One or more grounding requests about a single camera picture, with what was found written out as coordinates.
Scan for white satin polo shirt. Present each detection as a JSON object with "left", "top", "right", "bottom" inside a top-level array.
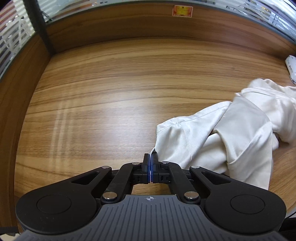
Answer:
[{"left": 154, "top": 79, "right": 295, "bottom": 189}]

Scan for red certificate sticker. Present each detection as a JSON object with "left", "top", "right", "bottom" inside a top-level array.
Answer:
[{"left": 172, "top": 5, "right": 193, "bottom": 18}]

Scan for white tissue pack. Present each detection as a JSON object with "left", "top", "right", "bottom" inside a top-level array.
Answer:
[{"left": 285, "top": 55, "right": 296, "bottom": 85}]

